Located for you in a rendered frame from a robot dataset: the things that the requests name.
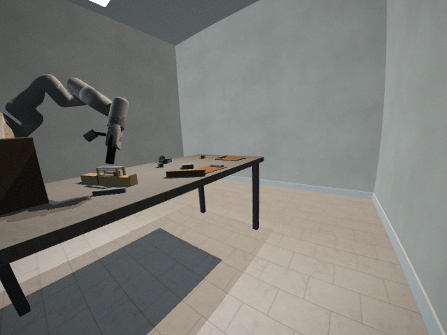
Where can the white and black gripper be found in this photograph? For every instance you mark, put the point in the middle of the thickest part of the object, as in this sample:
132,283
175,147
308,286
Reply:
113,141

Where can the brown wooden bar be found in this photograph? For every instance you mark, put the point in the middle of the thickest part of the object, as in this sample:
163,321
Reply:
186,173

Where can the grey square stick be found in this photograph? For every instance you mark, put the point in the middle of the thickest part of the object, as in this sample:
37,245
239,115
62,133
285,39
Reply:
109,191

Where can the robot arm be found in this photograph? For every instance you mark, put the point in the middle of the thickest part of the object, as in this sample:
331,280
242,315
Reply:
23,106

